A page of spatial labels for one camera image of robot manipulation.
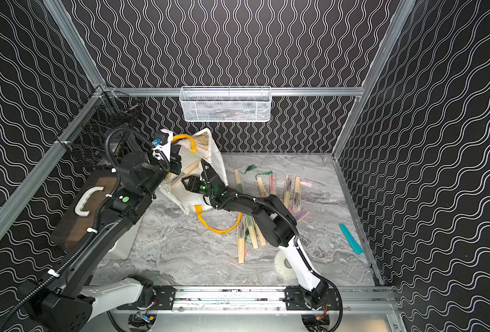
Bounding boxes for white tape roll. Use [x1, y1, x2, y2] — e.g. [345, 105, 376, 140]
[274, 250, 297, 280]

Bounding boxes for green paper folding fan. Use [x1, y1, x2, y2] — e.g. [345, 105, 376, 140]
[256, 171, 273, 197]

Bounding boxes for brown lidded storage box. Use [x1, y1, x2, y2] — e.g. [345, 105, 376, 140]
[51, 170, 140, 260]

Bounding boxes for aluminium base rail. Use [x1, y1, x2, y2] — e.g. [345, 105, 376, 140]
[60, 285, 405, 332]

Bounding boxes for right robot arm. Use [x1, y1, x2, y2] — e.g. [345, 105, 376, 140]
[181, 160, 343, 310]

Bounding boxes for purple paper folding fan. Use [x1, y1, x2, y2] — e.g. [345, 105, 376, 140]
[293, 208, 309, 222]

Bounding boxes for white wire wall basket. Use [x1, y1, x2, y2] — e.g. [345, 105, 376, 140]
[179, 86, 273, 123]

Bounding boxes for teal folding fan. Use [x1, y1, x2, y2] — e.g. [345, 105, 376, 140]
[339, 224, 364, 255]

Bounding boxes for black wire wall basket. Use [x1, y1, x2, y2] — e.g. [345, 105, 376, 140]
[57, 87, 143, 170]

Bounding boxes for grey paper folding fan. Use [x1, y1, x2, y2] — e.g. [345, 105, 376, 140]
[283, 174, 293, 208]

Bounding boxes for dark grey folding fan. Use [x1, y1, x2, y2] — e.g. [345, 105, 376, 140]
[238, 214, 246, 264]

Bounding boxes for white tote bag yellow handles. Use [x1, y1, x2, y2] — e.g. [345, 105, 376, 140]
[158, 129, 239, 234]

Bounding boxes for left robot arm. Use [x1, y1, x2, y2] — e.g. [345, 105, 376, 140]
[0, 126, 181, 331]

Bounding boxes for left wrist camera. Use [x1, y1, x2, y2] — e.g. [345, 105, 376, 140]
[152, 129, 173, 161]

